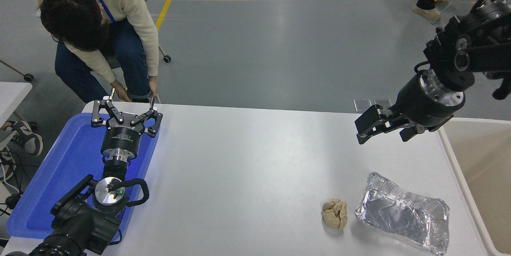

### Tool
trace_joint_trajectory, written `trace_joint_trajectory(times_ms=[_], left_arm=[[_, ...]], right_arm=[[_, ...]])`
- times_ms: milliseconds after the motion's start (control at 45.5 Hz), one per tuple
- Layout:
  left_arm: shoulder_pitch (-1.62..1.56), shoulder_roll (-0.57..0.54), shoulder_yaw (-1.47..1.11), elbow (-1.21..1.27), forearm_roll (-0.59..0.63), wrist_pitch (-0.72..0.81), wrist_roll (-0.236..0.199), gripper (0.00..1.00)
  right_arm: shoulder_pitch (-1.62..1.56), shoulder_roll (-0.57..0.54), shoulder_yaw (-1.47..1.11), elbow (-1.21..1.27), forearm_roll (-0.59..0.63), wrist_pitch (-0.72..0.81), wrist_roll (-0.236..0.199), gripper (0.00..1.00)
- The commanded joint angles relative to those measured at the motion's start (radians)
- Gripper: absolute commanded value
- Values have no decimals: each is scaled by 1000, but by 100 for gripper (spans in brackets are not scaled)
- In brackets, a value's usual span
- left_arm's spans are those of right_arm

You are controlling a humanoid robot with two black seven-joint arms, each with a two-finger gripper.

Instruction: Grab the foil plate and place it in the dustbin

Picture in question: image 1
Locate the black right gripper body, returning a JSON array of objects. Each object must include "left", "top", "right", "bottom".
[{"left": 390, "top": 73, "right": 464, "bottom": 128}]

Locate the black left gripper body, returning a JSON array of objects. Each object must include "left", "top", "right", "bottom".
[{"left": 100, "top": 111, "right": 147, "bottom": 154}]

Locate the foil tray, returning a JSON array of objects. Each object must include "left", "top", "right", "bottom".
[{"left": 355, "top": 171, "right": 451, "bottom": 256}]

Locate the seated person's right hand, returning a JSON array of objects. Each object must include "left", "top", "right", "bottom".
[{"left": 110, "top": 79, "right": 133, "bottom": 103}]

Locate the blue plastic tray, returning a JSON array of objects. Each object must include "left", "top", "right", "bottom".
[{"left": 6, "top": 112, "right": 160, "bottom": 244}]

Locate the grey wheeled office chair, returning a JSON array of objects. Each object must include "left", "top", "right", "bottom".
[{"left": 105, "top": 0, "right": 172, "bottom": 104}]

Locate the large pale bin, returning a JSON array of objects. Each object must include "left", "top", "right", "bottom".
[{"left": 437, "top": 117, "right": 511, "bottom": 256}]

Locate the grey and white sneaker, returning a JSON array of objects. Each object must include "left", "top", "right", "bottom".
[{"left": 2, "top": 120, "right": 44, "bottom": 157}]

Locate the grey chair leg with caster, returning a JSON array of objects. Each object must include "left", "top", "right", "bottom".
[{"left": 0, "top": 58, "right": 34, "bottom": 82}]

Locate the crumpled tan paper ball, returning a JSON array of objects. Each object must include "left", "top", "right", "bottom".
[{"left": 321, "top": 198, "right": 349, "bottom": 231}]

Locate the small white table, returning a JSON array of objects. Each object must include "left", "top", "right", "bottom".
[{"left": 0, "top": 81, "right": 38, "bottom": 131}]

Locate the seated person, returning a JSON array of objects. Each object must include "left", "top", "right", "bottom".
[{"left": 31, "top": 0, "right": 160, "bottom": 105}]

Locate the black cable bundle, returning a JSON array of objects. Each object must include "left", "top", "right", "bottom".
[{"left": 0, "top": 148, "right": 29, "bottom": 216}]

